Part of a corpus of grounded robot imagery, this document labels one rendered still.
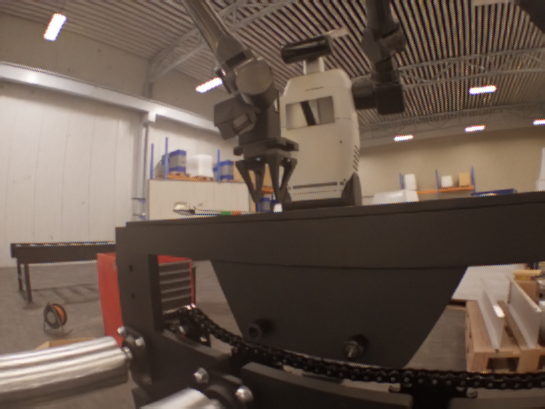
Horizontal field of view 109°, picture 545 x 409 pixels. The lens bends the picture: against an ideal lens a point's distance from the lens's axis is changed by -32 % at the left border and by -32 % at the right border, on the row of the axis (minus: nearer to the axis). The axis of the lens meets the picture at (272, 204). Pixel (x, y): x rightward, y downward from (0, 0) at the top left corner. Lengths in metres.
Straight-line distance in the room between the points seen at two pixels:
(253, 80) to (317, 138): 0.37
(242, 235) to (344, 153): 0.45
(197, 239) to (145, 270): 0.20
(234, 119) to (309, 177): 0.39
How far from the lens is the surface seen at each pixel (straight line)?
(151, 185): 4.77
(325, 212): 0.31
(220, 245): 0.41
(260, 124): 0.48
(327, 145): 0.77
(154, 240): 0.55
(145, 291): 0.62
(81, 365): 0.62
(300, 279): 0.35
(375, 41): 0.77
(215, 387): 0.48
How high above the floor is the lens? 1.15
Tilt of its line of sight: 4 degrees up
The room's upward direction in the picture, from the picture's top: 2 degrees counter-clockwise
